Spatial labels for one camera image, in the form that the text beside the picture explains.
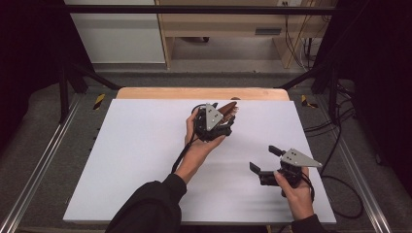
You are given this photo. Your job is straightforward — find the aluminium floor rail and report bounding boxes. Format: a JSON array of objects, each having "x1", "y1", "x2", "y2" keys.
[
  {"x1": 315, "y1": 96, "x2": 395, "y2": 233},
  {"x1": 0, "y1": 96, "x2": 83, "y2": 233}
]

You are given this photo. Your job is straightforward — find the hand-held gripper cable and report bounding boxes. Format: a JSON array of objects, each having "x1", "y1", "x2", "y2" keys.
[
  {"x1": 300, "y1": 173, "x2": 317, "y2": 204},
  {"x1": 170, "y1": 133, "x2": 199, "y2": 175}
]

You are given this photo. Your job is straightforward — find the black frame stand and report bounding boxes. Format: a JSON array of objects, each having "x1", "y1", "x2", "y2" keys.
[
  {"x1": 277, "y1": 61, "x2": 342, "y2": 124},
  {"x1": 57, "y1": 62, "x2": 122, "y2": 124}
]

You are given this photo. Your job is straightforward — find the yellow black floor tape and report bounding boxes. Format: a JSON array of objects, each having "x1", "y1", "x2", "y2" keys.
[
  {"x1": 300, "y1": 94, "x2": 320, "y2": 110},
  {"x1": 92, "y1": 93, "x2": 107, "y2": 111}
]

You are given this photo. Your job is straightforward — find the white power strip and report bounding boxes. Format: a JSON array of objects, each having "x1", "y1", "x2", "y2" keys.
[{"x1": 277, "y1": 0, "x2": 304, "y2": 8}]

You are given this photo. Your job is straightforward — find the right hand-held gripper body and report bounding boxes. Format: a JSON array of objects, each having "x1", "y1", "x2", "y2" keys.
[{"x1": 258, "y1": 148, "x2": 324, "y2": 189}]

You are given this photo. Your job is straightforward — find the right hand-held gripper cable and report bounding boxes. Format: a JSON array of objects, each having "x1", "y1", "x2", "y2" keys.
[{"x1": 300, "y1": 173, "x2": 317, "y2": 204}]

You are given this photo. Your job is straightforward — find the brown wooden brush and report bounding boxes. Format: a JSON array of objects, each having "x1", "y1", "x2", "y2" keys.
[{"x1": 217, "y1": 100, "x2": 240, "y2": 124}]

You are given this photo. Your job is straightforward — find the black curtain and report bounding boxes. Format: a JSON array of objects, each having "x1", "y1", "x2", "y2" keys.
[
  {"x1": 310, "y1": 0, "x2": 412, "y2": 195},
  {"x1": 0, "y1": 0, "x2": 95, "y2": 149}
]

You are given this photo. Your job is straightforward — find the person's right hand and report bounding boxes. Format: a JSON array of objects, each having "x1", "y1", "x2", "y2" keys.
[{"x1": 273, "y1": 166, "x2": 316, "y2": 222}]

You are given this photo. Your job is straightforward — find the grey desk handle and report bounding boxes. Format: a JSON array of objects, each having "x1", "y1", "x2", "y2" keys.
[{"x1": 255, "y1": 28, "x2": 283, "y2": 36}]

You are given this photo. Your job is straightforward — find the bundle of desk cables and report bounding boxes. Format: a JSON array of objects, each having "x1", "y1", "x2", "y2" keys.
[{"x1": 284, "y1": 14, "x2": 325, "y2": 71}]

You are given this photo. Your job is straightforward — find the left hand-held gripper cable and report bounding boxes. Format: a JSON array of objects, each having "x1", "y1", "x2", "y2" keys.
[{"x1": 170, "y1": 133, "x2": 199, "y2": 175}]

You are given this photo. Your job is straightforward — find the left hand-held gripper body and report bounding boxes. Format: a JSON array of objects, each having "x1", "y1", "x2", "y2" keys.
[{"x1": 193, "y1": 102, "x2": 235, "y2": 144}]

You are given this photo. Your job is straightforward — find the black horizontal frame bar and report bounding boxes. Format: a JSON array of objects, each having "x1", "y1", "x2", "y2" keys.
[{"x1": 64, "y1": 4, "x2": 341, "y2": 16}]

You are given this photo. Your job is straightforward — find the black floor cable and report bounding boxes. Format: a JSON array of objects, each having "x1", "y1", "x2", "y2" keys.
[{"x1": 319, "y1": 96, "x2": 364, "y2": 220}]

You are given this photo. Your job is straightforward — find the light wooden desk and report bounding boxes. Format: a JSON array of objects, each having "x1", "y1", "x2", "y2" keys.
[{"x1": 154, "y1": 0, "x2": 334, "y2": 71}]

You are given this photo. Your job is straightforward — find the person's left hand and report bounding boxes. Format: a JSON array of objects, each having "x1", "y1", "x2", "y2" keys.
[{"x1": 181, "y1": 108, "x2": 227, "y2": 171}]

